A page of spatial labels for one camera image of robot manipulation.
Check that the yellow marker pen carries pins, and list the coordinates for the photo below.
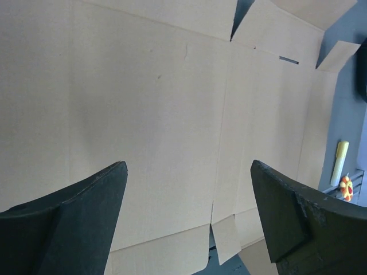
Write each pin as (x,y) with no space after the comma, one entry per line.
(340,157)

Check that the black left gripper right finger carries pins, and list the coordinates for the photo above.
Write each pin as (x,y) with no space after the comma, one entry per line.
(307,231)

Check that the brown cardboard box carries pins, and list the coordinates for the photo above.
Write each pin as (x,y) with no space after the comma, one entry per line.
(186,101)

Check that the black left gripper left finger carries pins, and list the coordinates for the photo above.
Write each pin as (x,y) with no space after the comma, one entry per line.
(69,231)

